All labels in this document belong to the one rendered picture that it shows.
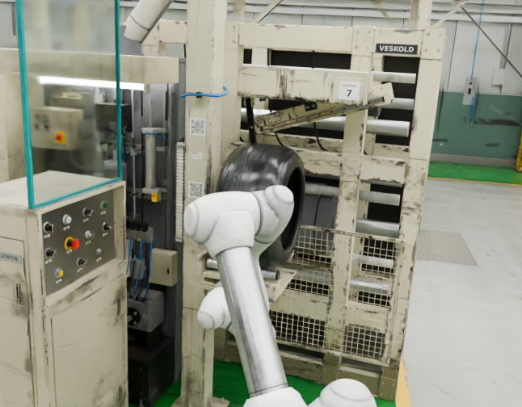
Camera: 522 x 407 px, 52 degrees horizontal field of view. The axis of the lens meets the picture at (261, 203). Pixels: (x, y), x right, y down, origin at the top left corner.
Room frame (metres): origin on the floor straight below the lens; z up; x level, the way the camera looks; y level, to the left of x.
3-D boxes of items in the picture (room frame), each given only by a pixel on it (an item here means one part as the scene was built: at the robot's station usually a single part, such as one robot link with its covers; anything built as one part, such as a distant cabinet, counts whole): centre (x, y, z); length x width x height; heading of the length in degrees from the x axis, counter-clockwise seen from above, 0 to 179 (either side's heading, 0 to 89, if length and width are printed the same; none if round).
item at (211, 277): (2.24, 0.07, 0.83); 0.36 x 0.09 x 0.06; 72
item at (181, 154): (2.43, 0.37, 1.19); 0.05 x 0.04 x 0.48; 162
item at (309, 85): (2.62, -0.18, 1.71); 0.61 x 0.25 x 0.15; 72
